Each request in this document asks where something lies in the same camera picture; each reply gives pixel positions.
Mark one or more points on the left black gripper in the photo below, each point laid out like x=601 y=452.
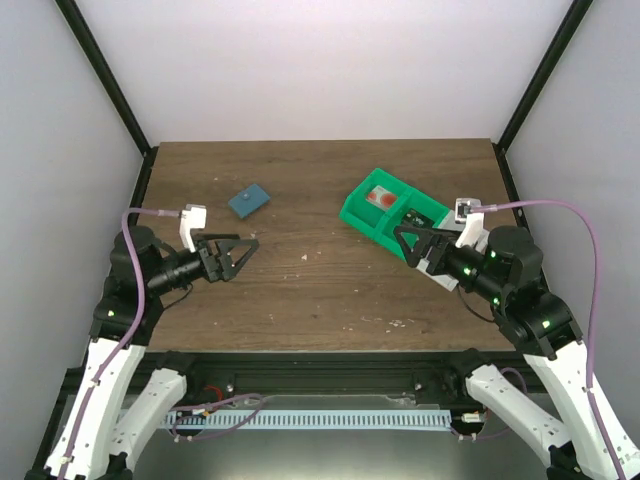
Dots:
x=210 y=263

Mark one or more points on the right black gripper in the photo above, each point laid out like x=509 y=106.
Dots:
x=435 y=253

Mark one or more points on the blue card holder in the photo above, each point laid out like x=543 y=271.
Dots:
x=248 y=201

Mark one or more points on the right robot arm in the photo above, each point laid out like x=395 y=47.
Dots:
x=576 y=442

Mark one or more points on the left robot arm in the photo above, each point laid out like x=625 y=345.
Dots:
x=98 y=441

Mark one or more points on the black card in bin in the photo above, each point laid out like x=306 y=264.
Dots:
x=417 y=219

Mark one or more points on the red white card in bin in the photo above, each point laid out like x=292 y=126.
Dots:
x=381 y=198

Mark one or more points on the green bin middle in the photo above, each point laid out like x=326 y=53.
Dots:
x=413 y=208

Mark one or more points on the green bin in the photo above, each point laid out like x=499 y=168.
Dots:
x=371 y=218
x=413 y=208

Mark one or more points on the white bin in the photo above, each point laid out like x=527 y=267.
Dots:
x=446 y=281

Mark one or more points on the green bin far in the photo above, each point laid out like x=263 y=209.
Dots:
x=371 y=218

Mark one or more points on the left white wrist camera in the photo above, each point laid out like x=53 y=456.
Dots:
x=192 y=217

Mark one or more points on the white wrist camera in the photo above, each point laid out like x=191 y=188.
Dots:
x=467 y=212
x=192 y=217

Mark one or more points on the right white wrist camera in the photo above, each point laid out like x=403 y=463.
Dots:
x=467 y=212

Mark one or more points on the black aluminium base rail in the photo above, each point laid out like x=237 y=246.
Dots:
x=432 y=375

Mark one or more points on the white slotted cable duct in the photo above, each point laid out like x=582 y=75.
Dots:
x=405 y=420

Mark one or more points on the metal base plate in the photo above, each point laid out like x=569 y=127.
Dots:
x=339 y=454

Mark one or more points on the black frame post right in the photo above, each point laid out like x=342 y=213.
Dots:
x=561 y=39

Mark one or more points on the black frame post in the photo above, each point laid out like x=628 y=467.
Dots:
x=86 y=40
x=561 y=39

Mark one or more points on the black frame post left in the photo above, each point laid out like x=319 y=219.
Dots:
x=86 y=40

